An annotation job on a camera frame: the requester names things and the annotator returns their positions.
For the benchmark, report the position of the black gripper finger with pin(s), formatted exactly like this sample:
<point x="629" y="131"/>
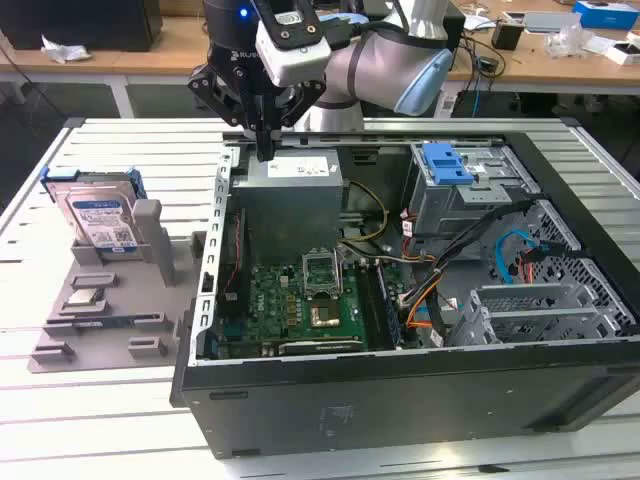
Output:
<point x="300" y="102"/>
<point x="217" y="92"/>

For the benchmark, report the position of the hard disk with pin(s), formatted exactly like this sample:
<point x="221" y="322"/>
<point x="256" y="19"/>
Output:
<point x="100" y="215"/>

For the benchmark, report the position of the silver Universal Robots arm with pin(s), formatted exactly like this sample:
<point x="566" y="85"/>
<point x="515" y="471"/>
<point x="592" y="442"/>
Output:
<point x="380" y="65"/>

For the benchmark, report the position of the metal disk bay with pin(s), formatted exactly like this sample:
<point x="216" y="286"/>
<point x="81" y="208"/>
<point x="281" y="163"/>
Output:
<point x="525" y="305"/>

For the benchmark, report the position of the wooden desk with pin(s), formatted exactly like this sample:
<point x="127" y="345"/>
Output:
<point x="165" y="50"/>

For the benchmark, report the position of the grey power supply unit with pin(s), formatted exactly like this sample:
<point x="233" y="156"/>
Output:
<point x="290" y="210"/>

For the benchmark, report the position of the black box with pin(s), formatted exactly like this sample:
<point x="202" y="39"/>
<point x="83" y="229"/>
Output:
<point x="80" y="25"/>

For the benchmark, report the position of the crumpled white paper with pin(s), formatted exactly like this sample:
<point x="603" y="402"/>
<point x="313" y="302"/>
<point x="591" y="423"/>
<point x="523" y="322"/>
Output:
<point x="65" y="50"/>

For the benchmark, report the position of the blue drive bay latch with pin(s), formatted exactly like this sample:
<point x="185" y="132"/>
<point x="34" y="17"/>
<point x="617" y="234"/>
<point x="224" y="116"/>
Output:
<point x="447" y="165"/>

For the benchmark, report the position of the metal drive cage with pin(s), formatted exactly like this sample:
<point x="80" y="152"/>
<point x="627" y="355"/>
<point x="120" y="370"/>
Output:
<point x="440" y="210"/>

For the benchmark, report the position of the green motherboard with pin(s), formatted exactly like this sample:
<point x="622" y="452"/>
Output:
<point x="270" y="300"/>

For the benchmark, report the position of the CPU socket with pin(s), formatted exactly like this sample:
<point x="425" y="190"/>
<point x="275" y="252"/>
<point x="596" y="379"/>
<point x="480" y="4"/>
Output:
<point x="325" y="314"/>

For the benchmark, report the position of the black RAM slot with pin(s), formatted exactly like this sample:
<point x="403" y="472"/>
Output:
<point x="369" y="305"/>

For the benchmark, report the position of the black pen cup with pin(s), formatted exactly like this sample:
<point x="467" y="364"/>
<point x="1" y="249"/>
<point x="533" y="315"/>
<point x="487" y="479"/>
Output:
<point x="507" y="36"/>

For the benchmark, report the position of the grey parts rack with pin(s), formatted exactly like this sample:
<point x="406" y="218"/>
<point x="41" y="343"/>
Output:
<point x="150" y="300"/>

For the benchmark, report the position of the silver CPU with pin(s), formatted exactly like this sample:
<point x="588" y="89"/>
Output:
<point x="86" y="297"/>

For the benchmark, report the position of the black PC case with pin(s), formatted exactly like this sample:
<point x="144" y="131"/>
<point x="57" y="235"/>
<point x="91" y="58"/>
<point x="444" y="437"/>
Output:
<point x="350" y="400"/>

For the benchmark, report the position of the blue cardboard box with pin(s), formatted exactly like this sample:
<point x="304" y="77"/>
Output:
<point x="607" y="12"/>

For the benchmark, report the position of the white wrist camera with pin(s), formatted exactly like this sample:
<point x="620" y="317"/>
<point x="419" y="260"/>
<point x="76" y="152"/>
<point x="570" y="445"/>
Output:
<point x="295" y="55"/>

